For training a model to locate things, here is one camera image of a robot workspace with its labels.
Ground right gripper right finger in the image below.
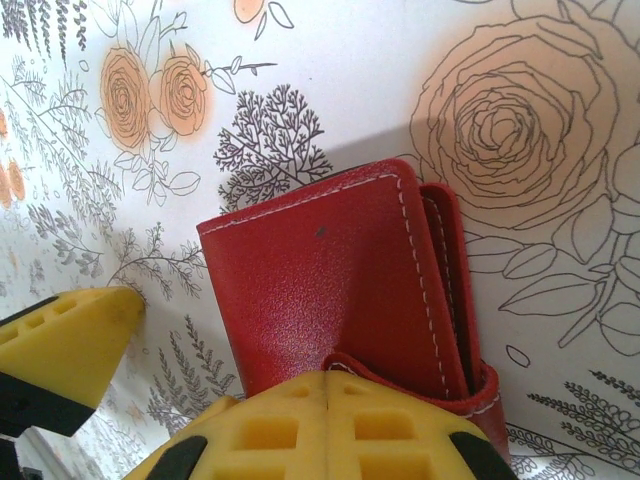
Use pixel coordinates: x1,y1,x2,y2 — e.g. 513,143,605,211
325,369,521,480

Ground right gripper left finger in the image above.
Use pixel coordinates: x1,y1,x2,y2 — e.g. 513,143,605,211
129,369,328,480

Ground red leather card holder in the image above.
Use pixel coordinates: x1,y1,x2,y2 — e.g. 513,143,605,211
195,157,514,466

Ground floral patterned table cover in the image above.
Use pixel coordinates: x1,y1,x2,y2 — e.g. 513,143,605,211
0,0,640,480

